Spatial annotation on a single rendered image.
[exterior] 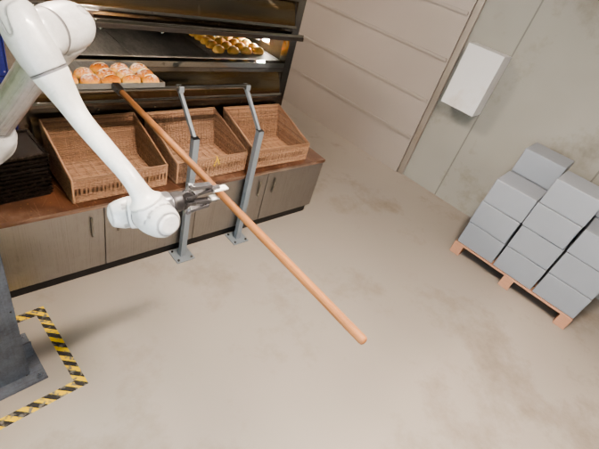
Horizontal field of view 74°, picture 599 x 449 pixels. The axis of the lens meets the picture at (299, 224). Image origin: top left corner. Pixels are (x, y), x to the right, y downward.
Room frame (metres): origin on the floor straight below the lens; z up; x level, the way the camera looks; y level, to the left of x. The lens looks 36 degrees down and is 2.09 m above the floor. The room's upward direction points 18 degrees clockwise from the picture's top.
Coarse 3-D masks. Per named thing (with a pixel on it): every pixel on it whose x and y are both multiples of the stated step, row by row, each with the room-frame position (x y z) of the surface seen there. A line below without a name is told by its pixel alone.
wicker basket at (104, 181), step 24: (48, 120) 1.92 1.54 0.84; (96, 120) 2.13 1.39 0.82; (120, 120) 2.24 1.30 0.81; (48, 144) 1.81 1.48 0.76; (72, 144) 1.98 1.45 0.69; (120, 144) 2.20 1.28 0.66; (144, 144) 2.21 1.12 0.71; (72, 168) 1.89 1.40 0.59; (96, 168) 1.97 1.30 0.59; (144, 168) 1.93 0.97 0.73; (72, 192) 1.61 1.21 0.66; (96, 192) 1.71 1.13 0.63; (120, 192) 1.81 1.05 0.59
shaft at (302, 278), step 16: (128, 96) 1.79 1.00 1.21; (144, 112) 1.69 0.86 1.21; (160, 128) 1.59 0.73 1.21; (176, 144) 1.50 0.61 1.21; (192, 160) 1.41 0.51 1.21; (208, 176) 1.34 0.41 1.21; (224, 192) 1.27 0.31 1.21; (240, 208) 1.20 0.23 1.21; (256, 224) 1.14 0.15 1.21; (352, 336) 0.80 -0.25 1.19
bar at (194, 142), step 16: (192, 128) 2.10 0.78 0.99; (256, 128) 2.47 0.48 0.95; (192, 144) 2.06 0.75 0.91; (256, 144) 2.43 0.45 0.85; (256, 160) 2.45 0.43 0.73; (192, 176) 2.06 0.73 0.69; (240, 224) 2.44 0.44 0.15; (240, 240) 2.43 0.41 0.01; (176, 256) 2.05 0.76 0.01; (192, 256) 2.09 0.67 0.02
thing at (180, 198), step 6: (168, 192) 1.14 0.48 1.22; (174, 192) 1.13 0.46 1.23; (180, 192) 1.14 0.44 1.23; (186, 192) 1.16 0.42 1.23; (192, 192) 1.18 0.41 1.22; (174, 198) 1.11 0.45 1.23; (180, 198) 1.12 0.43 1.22; (186, 198) 1.16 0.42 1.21; (180, 204) 1.11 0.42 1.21; (180, 210) 1.12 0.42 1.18
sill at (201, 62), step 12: (84, 60) 2.12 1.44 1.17; (96, 60) 2.17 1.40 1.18; (108, 60) 2.22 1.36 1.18; (120, 60) 2.28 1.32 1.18; (132, 60) 2.34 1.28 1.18; (144, 60) 2.40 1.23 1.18; (156, 60) 2.46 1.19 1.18; (168, 60) 2.53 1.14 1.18; (180, 60) 2.60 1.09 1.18; (192, 60) 2.67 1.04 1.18; (204, 60) 2.76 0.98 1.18; (216, 60) 2.83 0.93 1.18; (228, 60) 2.92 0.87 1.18; (240, 60) 3.01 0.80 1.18; (252, 60) 3.11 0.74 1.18
